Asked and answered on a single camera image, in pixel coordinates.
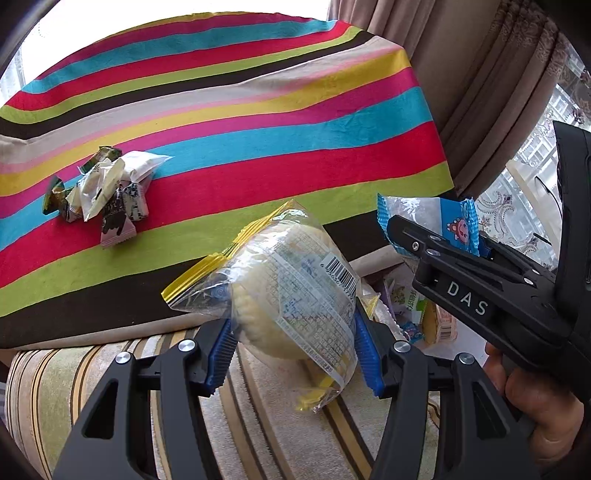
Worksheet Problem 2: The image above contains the person's right hand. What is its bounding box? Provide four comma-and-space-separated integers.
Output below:
485, 344, 587, 462

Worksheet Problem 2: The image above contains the beige striped towel cover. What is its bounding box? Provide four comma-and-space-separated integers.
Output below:
4, 332, 444, 480

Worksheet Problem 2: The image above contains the orange label clear packet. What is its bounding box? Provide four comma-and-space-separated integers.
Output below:
422, 305, 458, 344

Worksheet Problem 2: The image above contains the black white snack packet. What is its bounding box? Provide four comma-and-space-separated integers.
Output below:
99, 203, 137, 250
113, 182, 151, 222

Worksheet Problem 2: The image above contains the cream candy wrapper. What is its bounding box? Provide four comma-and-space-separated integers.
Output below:
65, 159, 125, 222

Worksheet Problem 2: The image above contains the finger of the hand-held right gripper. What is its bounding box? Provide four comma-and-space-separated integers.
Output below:
385, 215, 555, 289
479, 233, 555, 278

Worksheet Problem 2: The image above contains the blue cartoon snack packet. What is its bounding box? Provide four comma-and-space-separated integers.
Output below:
376, 193, 492, 259

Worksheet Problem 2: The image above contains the brown curtain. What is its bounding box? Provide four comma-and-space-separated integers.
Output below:
323, 0, 591, 204

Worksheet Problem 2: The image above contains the colourful striped cloth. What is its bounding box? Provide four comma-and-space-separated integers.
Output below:
0, 11, 455, 349

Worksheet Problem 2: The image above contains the dark green candy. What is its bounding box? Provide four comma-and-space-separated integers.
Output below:
78, 145, 123, 174

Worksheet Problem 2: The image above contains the white green snack packet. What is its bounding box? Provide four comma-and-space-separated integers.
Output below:
392, 281, 430, 324

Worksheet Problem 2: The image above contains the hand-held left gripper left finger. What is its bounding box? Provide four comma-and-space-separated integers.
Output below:
53, 318, 236, 480

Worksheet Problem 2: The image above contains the pale purple storage box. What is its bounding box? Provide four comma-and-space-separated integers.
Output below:
351, 258, 490, 365

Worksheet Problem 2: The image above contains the patterned lace curtain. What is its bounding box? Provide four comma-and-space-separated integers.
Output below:
462, 69, 591, 273

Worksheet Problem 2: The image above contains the yellow-edged clear cake packet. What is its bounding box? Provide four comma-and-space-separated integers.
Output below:
161, 199, 380, 414

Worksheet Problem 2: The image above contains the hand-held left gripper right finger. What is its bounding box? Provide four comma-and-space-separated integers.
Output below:
353, 309, 541, 480

